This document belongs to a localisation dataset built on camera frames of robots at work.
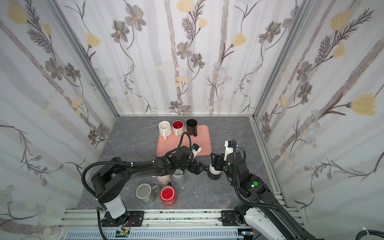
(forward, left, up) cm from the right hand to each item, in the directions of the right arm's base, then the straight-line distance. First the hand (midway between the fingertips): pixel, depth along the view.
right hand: (213, 152), depth 72 cm
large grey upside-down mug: (-17, +31, -14) cm, 38 cm away
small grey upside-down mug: (-8, +17, -16) cm, 25 cm away
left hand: (+2, +6, -15) cm, 16 cm away
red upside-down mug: (-17, +21, -16) cm, 32 cm away
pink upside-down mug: (-7, +26, -21) cm, 34 cm away
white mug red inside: (+30, +21, -21) cm, 42 cm away
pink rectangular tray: (+23, +2, -26) cm, 35 cm away
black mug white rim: (+29, +11, -19) cm, 37 cm away
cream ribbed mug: (+28, +30, -20) cm, 46 cm away
